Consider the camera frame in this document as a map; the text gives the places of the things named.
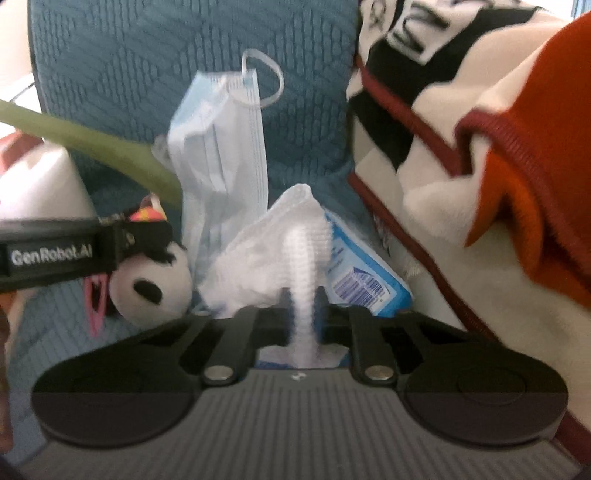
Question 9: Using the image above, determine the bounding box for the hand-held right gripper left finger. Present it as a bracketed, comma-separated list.
[139, 287, 297, 387]

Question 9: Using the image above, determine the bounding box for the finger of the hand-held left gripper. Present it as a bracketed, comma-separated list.
[98, 213, 174, 268]

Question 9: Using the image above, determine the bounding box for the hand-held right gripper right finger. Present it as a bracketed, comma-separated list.
[313, 285, 468, 385]

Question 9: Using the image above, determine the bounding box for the panda plush toy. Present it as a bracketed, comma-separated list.
[83, 194, 193, 336]

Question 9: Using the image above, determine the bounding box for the blue tissue packet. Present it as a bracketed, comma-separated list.
[322, 209, 413, 318]

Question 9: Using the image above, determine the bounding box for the white cloth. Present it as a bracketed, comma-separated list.
[198, 183, 349, 370]

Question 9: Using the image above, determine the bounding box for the blue face mask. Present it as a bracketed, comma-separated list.
[165, 48, 284, 280]

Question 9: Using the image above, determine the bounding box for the white toilet paper roll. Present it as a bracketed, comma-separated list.
[0, 142, 99, 221]

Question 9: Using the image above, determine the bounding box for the green plush toothbrush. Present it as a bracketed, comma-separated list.
[0, 99, 182, 209]

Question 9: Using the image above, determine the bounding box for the blue quilted chair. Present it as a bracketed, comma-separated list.
[7, 0, 416, 467]

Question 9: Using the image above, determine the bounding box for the red white black blanket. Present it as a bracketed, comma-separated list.
[345, 0, 591, 462]

